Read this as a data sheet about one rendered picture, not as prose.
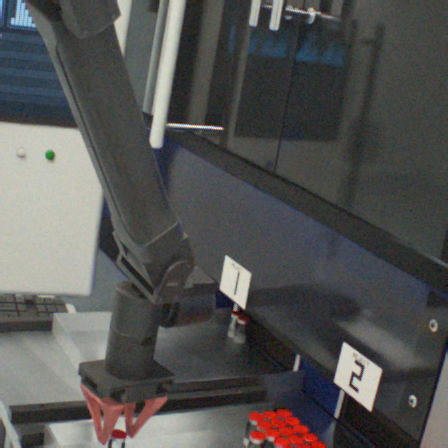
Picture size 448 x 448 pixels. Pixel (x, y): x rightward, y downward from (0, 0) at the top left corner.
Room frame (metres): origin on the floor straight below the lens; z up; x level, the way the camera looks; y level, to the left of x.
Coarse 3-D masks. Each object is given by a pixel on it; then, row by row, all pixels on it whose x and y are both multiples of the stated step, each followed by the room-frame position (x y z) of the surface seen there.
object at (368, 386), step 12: (348, 348) 0.96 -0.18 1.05; (348, 360) 0.96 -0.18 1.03; (360, 360) 0.94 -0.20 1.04; (336, 372) 0.97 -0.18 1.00; (348, 372) 0.95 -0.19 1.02; (360, 372) 0.93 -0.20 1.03; (372, 372) 0.91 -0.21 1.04; (360, 384) 0.93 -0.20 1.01; (372, 384) 0.91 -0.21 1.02; (360, 396) 0.92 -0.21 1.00; (372, 396) 0.91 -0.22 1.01
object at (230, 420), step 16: (160, 416) 0.94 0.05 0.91; (176, 416) 0.95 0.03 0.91; (192, 416) 0.96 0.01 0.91; (208, 416) 0.98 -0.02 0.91; (224, 416) 0.99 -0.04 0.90; (240, 416) 1.00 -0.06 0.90; (48, 432) 0.85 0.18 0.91; (64, 432) 0.87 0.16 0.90; (80, 432) 0.88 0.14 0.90; (144, 432) 0.93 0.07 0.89; (160, 432) 0.94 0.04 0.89; (176, 432) 0.95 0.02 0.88; (192, 432) 0.96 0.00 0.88; (208, 432) 0.97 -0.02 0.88; (224, 432) 0.98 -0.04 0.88; (240, 432) 0.99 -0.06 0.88
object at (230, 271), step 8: (224, 264) 1.27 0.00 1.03; (232, 264) 1.25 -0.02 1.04; (224, 272) 1.26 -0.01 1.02; (232, 272) 1.24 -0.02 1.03; (240, 272) 1.22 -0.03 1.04; (248, 272) 1.20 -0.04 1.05; (224, 280) 1.26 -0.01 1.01; (232, 280) 1.24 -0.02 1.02; (240, 280) 1.22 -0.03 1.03; (248, 280) 1.20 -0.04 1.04; (224, 288) 1.26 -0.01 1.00; (232, 288) 1.23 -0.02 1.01; (240, 288) 1.21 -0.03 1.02; (232, 296) 1.23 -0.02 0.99; (240, 296) 1.21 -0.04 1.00; (240, 304) 1.21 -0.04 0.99
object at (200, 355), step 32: (64, 320) 1.22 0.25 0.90; (96, 320) 1.25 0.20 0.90; (224, 320) 1.38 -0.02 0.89; (96, 352) 1.16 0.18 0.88; (160, 352) 1.21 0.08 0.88; (192, 352) 1.23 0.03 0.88; (224, 352) 1.25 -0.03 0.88; (256, 352) 1.28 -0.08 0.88; (192, 384) 1.06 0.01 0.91; (224, 384) 1.09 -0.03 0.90; (256, 384) 1.12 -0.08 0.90; (288, 384) 1.15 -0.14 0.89
